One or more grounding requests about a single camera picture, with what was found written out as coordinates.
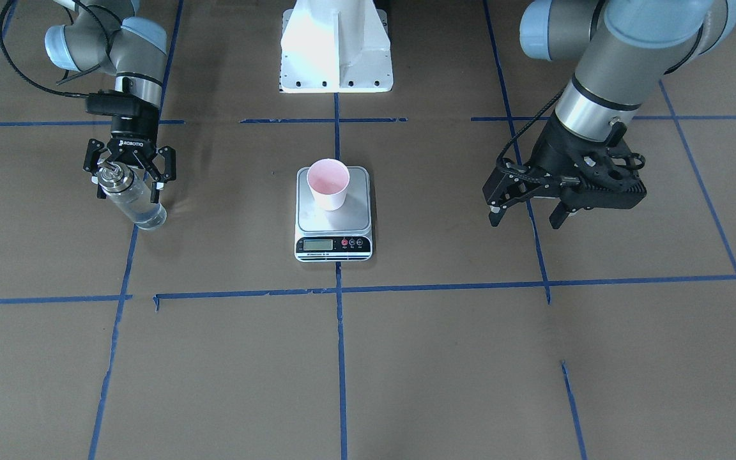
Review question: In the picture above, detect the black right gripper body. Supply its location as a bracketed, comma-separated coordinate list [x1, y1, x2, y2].
[105, 102, 160, 170]

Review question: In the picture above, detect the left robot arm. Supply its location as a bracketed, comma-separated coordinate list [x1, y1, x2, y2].
[482, 1, 736, 229]

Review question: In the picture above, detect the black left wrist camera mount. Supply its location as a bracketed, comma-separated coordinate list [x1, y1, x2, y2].
[570, 118, 647, 210]

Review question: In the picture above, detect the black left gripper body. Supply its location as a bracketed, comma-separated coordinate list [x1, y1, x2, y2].
[494, 115, 624, 205]

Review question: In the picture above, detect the silver electronic kitchen scale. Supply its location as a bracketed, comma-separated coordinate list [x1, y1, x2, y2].
[294, 166, 374, 263]

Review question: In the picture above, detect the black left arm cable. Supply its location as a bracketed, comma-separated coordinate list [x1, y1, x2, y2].
[496, 89, 573, 173]

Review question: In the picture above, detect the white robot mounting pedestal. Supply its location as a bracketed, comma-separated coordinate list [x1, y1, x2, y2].
[279, 1, 394, 94]

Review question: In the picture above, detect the clear glass sauce bottle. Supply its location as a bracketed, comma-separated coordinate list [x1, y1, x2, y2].
[95, 161, 167, 231]

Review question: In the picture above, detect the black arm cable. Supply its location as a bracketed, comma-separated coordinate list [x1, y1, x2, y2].
[0, 0, 116, 98]
[496, 89, 573, 173]

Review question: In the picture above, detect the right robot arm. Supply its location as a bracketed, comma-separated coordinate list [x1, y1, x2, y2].
[44, 1, 176, 203]

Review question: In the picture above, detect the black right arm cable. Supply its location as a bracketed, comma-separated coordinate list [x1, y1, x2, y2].
[0, 0, 116, 98]

